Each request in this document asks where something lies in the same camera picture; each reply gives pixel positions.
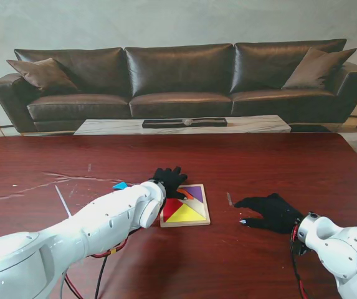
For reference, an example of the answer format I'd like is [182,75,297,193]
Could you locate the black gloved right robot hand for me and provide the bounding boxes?
[234,192,305,234]

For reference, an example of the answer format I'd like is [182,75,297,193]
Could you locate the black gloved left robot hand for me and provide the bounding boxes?
[151,166,191,200]

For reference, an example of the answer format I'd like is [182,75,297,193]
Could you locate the orange tangram parallelogram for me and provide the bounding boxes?
[178,187,196,201]

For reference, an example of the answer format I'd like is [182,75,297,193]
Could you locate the red large tangram triangle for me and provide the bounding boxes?
[162,198,184,222]

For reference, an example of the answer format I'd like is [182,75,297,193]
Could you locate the purple medium tangram triangle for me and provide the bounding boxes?
[184,186,204,204]

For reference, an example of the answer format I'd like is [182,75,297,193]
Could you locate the yellow large tangram triangle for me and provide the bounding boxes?
[164,205,206,224]

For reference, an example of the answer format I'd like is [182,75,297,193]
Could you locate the wooden square puzzle tray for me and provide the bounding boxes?
[159,184,211,229]

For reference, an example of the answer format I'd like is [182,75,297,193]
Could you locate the long black decorative tray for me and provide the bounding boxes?
[142,117,228,129]

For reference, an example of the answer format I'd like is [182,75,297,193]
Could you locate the marble coffee table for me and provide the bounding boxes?
[73,115,292,136]

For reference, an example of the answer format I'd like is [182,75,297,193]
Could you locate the dark brown leather sofa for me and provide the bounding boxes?
[0,38,357,135]

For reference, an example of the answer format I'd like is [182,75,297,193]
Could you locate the thin white strip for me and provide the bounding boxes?
[55,185,72,217]

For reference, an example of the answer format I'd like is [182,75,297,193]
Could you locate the brown sofa cushion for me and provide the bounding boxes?
[281,47,357,90]
[6,57,79,94]

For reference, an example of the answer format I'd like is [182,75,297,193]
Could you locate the red black right arm cable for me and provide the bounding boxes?
[289,229,310,299]

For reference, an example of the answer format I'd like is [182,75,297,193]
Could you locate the red black arm cable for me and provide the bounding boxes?
[60,227,141,299]
[289,229,310,299]

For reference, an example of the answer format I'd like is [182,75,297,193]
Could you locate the red black left arm cable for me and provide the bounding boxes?
[60,227,141,299]

